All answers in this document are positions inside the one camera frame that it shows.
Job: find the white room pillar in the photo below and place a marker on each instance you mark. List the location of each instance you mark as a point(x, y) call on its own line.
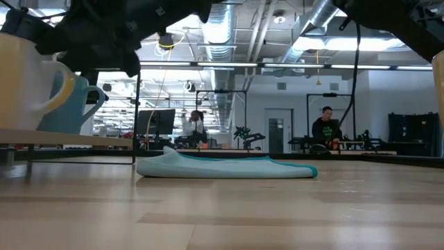
point(88, 129)

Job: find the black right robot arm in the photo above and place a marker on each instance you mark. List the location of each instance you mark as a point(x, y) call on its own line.
point(388, 21)

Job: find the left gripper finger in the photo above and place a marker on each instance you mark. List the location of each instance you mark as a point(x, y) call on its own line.
point(91, 78)

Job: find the black background monitor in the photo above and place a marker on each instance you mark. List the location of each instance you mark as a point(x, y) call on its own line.
point(163, 119)

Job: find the round ceiling sensor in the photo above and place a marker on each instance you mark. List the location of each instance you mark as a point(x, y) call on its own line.
point(279, 19)

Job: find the black background station frame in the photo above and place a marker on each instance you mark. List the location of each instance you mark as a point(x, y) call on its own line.
point(329, 94)
point(222, 91)

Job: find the grey background door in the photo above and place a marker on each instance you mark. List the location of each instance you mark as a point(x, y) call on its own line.
point(279, 132)

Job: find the large cream white mug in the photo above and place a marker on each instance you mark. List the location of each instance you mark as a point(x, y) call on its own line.
point(440, 90)

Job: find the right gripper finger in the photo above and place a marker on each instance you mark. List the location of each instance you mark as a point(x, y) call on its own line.
point(90, 62)
point(131, 62)

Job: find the long LED light bar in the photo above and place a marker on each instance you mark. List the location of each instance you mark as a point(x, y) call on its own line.
point(277, 65)

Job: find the light blue mug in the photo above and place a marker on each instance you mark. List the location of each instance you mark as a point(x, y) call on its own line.
point(67, 114)

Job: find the silver ribbed air duct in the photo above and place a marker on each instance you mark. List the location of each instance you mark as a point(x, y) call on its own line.
point(319, 14)
point(216, 31)

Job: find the black background robot arm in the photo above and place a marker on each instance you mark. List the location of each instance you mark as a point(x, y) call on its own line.
point(371, 140)
point(248, 135)

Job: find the person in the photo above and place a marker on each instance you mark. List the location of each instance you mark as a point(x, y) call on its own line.
point(194, 126)
point(324, 130)

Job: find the black ceiling-mounted camera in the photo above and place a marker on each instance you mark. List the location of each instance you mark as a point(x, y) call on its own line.
point(166, 41)

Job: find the black background cabinet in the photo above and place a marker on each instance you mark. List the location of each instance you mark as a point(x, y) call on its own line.
point(412, 130)

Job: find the light blue cloth teal trim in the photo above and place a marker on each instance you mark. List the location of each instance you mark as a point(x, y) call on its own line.
point(225, 168)

